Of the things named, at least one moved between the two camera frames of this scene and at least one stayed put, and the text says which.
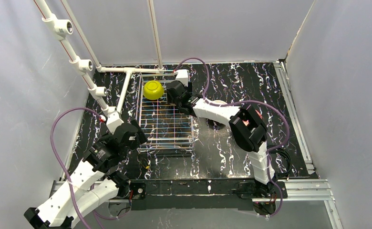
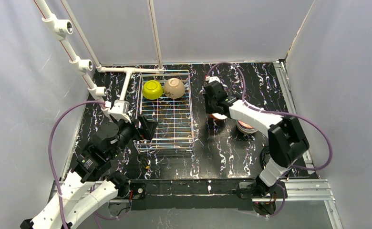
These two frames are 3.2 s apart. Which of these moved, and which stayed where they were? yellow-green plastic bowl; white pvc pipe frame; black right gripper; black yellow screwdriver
Moved: black right gripper
Stayed: white pvc pipe frame; yellow-green plastic bowl; black yellow screwdriver
